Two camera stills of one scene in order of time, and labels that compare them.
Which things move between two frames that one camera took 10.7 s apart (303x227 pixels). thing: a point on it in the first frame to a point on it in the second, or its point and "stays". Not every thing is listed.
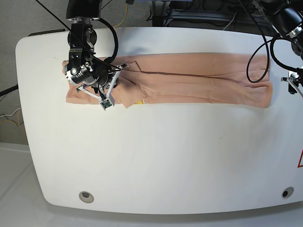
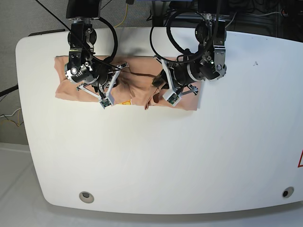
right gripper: (295, 82) to (180, 78)
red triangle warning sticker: (300, 160) stays
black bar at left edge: (9, 90) stays
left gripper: (105, 82) stays
